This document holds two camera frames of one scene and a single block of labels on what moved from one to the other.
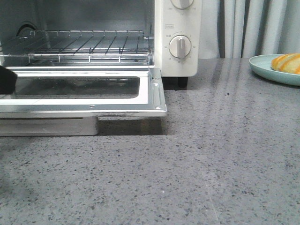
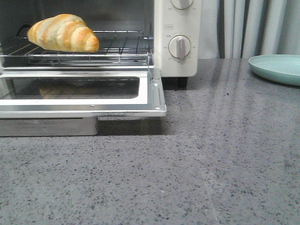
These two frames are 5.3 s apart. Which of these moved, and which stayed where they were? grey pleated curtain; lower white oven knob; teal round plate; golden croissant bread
Moved: golden croissant bread
Stayed: teal round plate; lower white oven knob; grey pleated curtain
